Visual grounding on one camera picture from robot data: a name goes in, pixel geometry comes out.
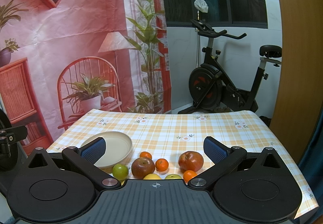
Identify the small orange mandarin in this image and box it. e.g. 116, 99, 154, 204
140, 151, 152, 159

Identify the yellow lemon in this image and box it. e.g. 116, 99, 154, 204
144, 174, 161, 180

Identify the large red apple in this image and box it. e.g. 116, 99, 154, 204
178, 151, 204, 172

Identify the green apple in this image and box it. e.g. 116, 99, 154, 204
112, 163, 129, 182

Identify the beige round plate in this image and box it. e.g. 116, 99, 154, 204
81, 131, 132, 168

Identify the black exercise bike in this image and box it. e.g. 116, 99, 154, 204
178, 0, 282, 114

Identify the wooden door panel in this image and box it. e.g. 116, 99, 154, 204
270, 0, 322, 162

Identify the printed pink backdrop cloth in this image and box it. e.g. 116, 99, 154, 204
1, 0, 171, 153

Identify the orange plaid tablecloth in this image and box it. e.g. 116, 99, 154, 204
47, 109, 319, 221

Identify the yellow-green apple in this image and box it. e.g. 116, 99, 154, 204
165, 174, 182, 180

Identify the dark red apple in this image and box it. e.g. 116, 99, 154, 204
131, 157, 155, 180

